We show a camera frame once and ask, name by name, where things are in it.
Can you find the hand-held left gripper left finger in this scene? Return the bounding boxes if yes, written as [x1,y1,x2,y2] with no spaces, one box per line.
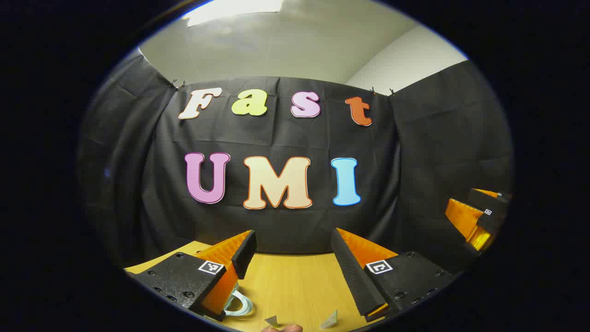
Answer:
[125,229,257,322]

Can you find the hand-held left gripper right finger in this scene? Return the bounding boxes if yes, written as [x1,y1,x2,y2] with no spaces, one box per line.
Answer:
[330,227,458,323]

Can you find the silver hard-shell suitcase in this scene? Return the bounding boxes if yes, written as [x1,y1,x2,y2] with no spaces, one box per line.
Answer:
[224,284,255,318]

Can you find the ceiling light panel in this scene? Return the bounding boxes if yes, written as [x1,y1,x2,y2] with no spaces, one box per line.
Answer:
[182,0,284,27]

